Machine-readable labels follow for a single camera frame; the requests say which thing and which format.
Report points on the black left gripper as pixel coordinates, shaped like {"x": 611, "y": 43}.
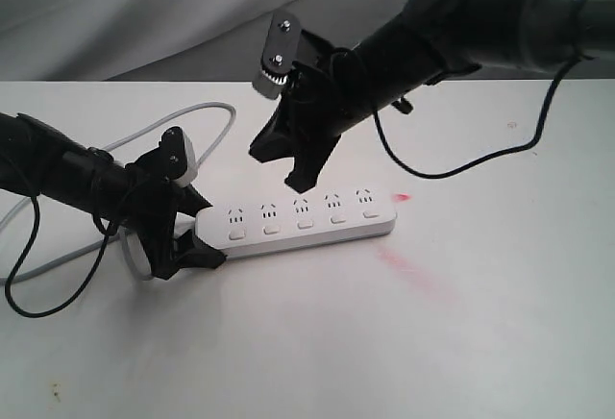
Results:
{"x": 142, "y": 199}

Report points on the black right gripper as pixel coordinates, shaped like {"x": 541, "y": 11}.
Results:
{"x": 326, "y": 96}

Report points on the white five-outlet power strip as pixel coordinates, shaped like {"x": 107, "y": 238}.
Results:
{"x": 264, "y": 225}

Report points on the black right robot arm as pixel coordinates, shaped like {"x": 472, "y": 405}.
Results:
{"x": 430, "y": 41}

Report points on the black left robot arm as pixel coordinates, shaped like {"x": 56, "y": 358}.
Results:
{"x": 38, "y": 159}

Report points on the grey backdrop cloth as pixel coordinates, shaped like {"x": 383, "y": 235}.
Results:
{"x": 163, "y": 40}

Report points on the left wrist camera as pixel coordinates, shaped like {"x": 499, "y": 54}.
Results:
{"x": 177, "y": 157}

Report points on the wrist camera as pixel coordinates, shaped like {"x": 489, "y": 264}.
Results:
{"x": 177, "y": 157}
{"x": 278, "y": 54}

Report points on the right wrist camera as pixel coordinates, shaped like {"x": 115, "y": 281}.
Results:
{"x": 278, "y": 54}

